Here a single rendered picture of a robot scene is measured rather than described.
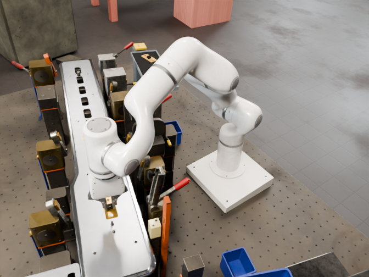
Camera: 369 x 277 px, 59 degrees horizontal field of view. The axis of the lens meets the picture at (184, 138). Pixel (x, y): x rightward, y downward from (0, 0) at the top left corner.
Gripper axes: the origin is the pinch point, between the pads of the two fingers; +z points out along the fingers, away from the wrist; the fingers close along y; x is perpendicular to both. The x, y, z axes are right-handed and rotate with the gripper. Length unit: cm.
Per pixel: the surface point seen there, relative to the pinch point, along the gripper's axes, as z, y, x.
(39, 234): 11.1, 22.6, -2.4
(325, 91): 112, -270, -176
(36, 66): 6, 21, -102
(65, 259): 13.4, 15.8, 7.4
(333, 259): 8, -63, 35
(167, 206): -7.2, -15.3, 11.6
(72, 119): 12, 7, -60
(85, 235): 11.4, 9.0, 1.9
